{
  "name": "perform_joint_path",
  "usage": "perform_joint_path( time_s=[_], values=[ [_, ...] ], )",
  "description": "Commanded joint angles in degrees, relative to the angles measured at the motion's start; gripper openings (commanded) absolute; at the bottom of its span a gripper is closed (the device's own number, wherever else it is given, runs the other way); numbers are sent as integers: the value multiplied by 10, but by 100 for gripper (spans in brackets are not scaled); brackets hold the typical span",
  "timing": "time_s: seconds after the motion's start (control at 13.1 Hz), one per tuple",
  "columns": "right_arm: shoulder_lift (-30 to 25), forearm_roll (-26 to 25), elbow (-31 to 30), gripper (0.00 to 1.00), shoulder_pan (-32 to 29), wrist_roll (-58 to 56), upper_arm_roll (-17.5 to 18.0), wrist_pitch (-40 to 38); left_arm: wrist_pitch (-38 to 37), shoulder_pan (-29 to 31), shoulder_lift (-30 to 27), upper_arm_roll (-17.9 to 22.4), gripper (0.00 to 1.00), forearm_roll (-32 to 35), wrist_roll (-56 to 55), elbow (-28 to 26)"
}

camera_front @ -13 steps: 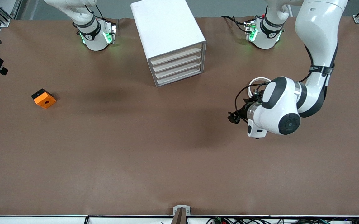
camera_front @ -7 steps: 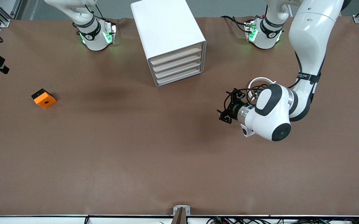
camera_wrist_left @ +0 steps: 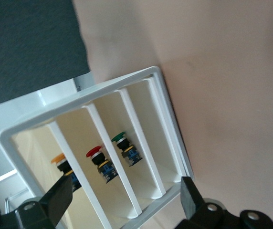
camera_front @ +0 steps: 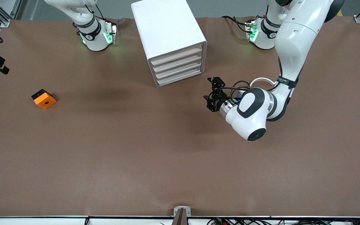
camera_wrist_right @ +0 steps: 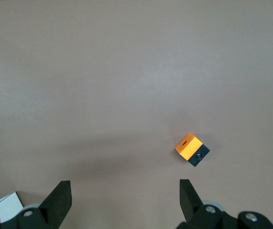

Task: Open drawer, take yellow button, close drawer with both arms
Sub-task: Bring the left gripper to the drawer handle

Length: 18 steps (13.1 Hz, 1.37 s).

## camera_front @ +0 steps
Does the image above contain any white box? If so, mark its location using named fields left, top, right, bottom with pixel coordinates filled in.
left=150, top=45, right=203, bottom=66

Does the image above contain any white curved plastic piece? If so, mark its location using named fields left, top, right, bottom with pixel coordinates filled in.
left=249, top=77, right=276, bottom=89

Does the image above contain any orange box with hole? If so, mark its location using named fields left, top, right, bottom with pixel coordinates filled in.
left=32, top=89, right=57, bottom=110

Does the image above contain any brown table mat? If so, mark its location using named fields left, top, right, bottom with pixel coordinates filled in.
left=0, top=16, right=360, bottom=218

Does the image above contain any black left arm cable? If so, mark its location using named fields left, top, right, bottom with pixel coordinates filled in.
left=220, top=80, right=252, bottom=102

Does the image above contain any black arm base cable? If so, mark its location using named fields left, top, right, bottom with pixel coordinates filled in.
left=221, top=15, right=249, bottom=33

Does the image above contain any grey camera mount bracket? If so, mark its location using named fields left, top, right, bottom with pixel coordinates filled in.
left=174, top=206, right=191, bottom=217

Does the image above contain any dark camera mount post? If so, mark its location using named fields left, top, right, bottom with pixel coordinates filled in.
left=171, top=209, right=189, bottom=225

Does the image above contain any bundle of table-edge cables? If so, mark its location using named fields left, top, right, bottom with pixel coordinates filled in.
left=207, top=217, right=360, bottom=225

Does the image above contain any white table edge rail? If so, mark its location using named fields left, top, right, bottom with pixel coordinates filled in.
left=0, top=216, right=360, bottom=225

